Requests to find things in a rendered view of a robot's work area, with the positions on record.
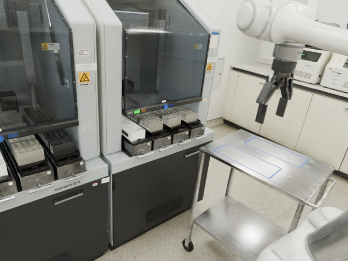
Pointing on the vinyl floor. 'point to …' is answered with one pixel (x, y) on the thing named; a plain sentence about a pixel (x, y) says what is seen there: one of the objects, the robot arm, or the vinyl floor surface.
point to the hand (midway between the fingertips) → (270, 116)
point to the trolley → (229, 156)
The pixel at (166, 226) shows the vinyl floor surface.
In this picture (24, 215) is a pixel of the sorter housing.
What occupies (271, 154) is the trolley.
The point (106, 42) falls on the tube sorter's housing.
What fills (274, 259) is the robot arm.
